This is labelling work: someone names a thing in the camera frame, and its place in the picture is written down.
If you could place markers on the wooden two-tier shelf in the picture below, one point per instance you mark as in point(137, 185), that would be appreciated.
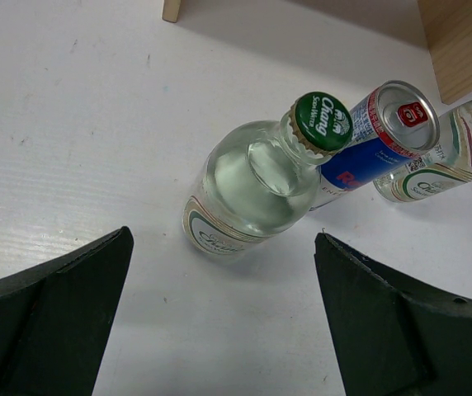
point(356, 41)

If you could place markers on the clear bottle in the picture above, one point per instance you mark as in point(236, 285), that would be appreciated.
point(447, 165)
point(263, 176)

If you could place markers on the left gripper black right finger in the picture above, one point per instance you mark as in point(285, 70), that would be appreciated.
point(392, 334)

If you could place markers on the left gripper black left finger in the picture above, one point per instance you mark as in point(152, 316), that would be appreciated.
point(56, 318)

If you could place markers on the blue Red Bull can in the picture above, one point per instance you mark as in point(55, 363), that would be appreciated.
point(392, 126)

